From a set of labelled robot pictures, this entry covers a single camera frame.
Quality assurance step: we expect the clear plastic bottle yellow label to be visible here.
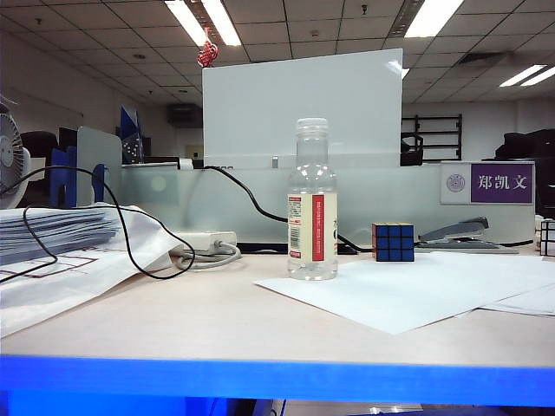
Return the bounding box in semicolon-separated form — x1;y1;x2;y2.
285;116;339;282

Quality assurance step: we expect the white power strip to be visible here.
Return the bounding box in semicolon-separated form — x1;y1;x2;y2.
171;231;238;252

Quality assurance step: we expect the white partition board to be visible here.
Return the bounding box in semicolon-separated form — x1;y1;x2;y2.
201;48;404;170

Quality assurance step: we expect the frosted glass desk partition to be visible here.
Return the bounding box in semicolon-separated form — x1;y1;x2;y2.
120;164;537;246

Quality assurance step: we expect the colourful Rubik's cube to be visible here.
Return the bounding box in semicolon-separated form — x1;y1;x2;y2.
371;222;416;263

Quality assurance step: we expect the large white paper sheet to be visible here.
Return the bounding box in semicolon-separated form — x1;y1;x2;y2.
253;255;555;335

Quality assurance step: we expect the red hanging ornament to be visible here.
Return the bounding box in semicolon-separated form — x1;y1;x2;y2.
197;26;220;68

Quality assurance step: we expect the blue table edge strip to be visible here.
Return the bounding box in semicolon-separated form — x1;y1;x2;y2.
0;354;555;408

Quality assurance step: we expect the blue triangular desk sign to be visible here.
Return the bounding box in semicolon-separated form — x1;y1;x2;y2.
120;105;147;165

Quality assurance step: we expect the black shelf rack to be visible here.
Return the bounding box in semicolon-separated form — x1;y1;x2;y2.
401;114;463;164

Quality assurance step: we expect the grey stapler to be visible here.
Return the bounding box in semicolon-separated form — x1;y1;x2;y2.
418;216;500;249

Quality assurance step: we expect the frosted side partition panel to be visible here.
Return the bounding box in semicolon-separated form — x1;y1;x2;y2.
76;126;124;207

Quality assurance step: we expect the double tube ceiling light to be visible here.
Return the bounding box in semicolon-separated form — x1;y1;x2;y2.
164;0;242;48

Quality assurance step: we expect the blue plastic stand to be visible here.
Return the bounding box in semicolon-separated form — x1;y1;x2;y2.
49;146;109;208

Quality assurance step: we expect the purple and white nameplate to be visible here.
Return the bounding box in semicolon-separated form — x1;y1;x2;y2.
440;160;536;205

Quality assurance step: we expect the stack of printed papers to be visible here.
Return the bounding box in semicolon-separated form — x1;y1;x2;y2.
0;202;186;339

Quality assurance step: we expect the single panel ceiling light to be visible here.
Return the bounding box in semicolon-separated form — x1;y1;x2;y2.
402;0;465;39

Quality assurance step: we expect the black office chair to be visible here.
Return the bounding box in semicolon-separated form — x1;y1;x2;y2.
19;131;60;159
493;128;555;218

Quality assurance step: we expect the ceiling air vent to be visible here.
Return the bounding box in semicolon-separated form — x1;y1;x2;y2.
453;51;517;68

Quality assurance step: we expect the white Rubik's cube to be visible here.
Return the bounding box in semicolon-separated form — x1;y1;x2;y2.
537;218;555;257

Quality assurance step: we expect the white desk fan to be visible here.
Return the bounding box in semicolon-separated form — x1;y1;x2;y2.
0;103;32;211

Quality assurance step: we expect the distant ceiling light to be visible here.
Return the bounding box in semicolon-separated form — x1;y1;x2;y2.
498;63;555;88

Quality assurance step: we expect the thick black cable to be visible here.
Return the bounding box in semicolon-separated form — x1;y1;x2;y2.
203;166;535;255

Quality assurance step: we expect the grey power strip cable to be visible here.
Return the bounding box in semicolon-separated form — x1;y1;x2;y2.
175;240;243;270

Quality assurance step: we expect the thin black cable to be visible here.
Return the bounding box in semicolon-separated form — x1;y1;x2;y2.
0;166;197;285

